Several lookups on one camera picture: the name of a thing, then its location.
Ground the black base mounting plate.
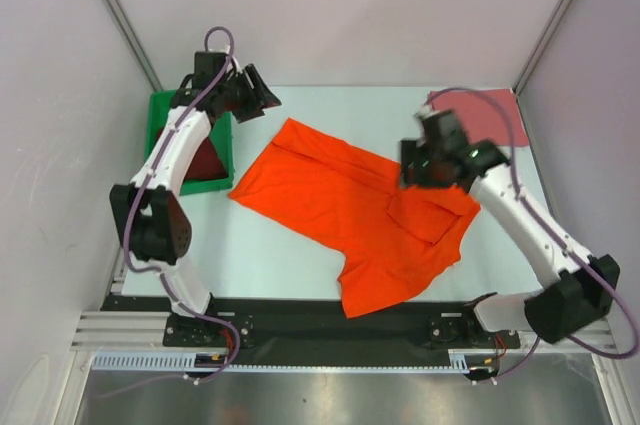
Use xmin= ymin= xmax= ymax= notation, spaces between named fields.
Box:
xmin=102 ymin=296 xmax=521 ymax=367

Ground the orange t-shirt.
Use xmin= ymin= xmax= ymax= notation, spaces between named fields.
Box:
xmin=229 ymin=119 xmax=481 ymax=318

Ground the dark red t-shirt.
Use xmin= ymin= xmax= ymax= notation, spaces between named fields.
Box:
xmin=185 ymin=137 xmax=228 ymax=182

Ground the green plastic bin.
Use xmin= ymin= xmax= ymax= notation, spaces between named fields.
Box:
xmin=145 ymin=90 xmax=234 ymax=196

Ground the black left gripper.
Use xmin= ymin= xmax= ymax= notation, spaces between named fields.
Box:
xmin=217 ymin=65 xmax=281 ymax=124

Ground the folded pink t-shirt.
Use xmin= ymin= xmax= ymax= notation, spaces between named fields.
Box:
xmin=429 ymin=89 xmax=529 ymax=147

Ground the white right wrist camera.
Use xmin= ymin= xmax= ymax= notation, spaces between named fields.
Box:
xmin=414 ymin=103 xmax=440 ymax=123

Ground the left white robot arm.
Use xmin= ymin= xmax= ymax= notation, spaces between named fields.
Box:
xmin=109 ymin=51 xmax=281 ymax=345

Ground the aluminium frame rail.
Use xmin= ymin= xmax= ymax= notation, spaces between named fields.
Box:
xmin=69 ymin=312 xmax=621 ymax=354

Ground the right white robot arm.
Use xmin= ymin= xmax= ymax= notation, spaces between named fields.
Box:
xmin=400 ymin=110 xmax=620 ymax=346

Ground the white slotted cable duct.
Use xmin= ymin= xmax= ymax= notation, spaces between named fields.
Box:
xmin=91 ymin=351 xmax=497 ymax=374

